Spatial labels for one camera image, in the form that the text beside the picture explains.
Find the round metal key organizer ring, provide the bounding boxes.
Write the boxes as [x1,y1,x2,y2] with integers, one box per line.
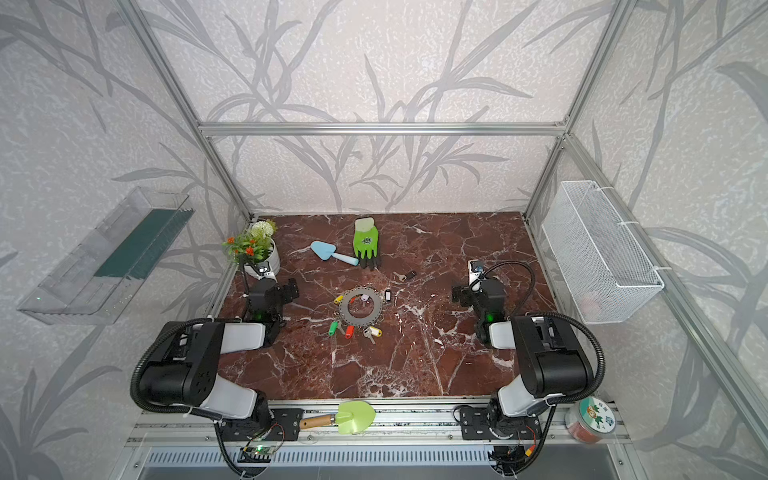
[338,286,385,329]

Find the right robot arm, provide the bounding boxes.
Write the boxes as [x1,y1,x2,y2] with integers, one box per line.
[451,260,606,426]

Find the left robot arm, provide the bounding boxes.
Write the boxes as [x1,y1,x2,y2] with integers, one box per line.
[130,277,300,426]

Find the potted flower plant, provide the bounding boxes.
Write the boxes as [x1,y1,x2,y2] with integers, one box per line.
[223,219,280,279]

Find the light blue trowel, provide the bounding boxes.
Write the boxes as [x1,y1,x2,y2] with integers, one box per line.
[310,241,359,266]

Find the green work glove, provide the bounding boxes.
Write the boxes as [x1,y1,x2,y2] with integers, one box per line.
[353,217,380,270]

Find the left circuit board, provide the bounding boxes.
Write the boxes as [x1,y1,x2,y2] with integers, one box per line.
[237,443,282,465]

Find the green tape roll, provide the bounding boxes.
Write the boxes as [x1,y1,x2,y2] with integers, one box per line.
[565,396,617,444]

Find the right wiring bundle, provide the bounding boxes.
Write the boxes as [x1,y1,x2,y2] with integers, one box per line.
[488,440,541,478]

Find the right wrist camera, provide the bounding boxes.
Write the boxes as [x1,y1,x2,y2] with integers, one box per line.
[468,260,485,291]

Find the white wire basket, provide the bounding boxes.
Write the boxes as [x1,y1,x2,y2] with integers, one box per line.
[542,180,664,325]

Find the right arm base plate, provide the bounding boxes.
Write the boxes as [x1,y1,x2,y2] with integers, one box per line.
[454,405,541,442]

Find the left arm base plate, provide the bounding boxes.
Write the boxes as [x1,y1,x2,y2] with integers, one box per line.
[220,408,303,442]

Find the green shovel wooden handle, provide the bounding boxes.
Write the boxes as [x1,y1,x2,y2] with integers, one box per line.
[300,400,376,435]

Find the clear acrylic wall shelf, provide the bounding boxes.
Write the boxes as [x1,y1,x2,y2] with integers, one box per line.
[17,187,194,325]

